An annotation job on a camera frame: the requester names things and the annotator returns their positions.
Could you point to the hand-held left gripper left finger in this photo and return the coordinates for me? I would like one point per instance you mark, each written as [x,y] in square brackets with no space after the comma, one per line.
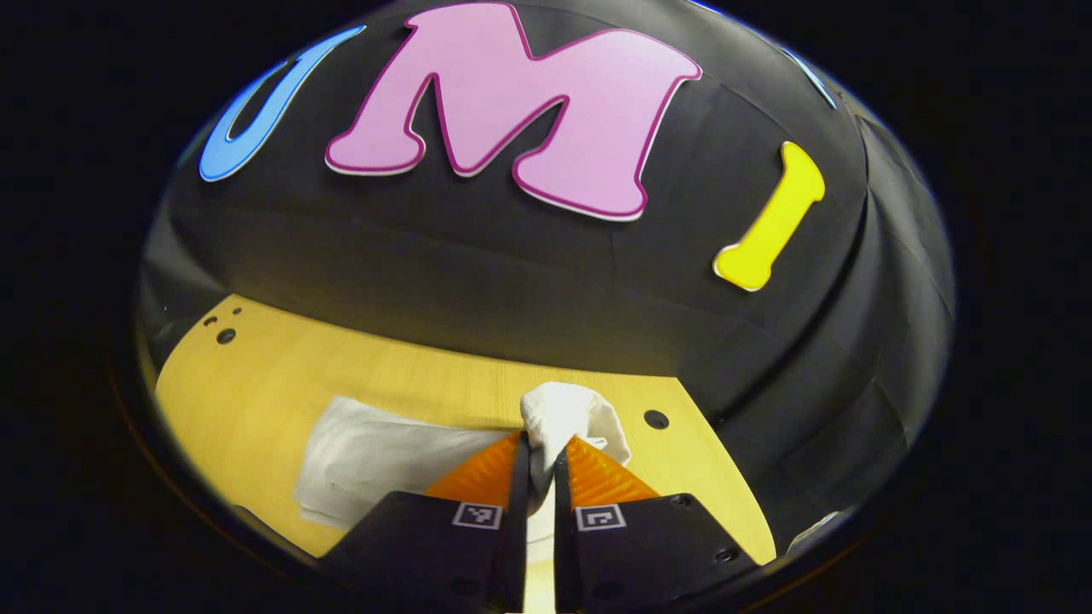
[512,546]

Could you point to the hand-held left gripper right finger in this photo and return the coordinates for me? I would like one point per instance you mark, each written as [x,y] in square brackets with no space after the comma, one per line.
[565,546]

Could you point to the white jeans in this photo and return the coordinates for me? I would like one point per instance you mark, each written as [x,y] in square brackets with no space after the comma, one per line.
[384,460]

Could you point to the black backdrop cloth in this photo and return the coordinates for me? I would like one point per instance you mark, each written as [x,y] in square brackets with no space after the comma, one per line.
[512,281]

